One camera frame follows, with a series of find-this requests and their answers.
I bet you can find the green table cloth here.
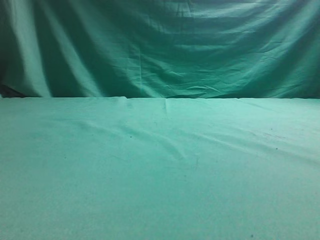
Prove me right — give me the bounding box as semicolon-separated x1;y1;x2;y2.
0;97;320;240

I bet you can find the green backdrop curtain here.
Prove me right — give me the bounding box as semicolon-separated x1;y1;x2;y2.
0;0;320;99

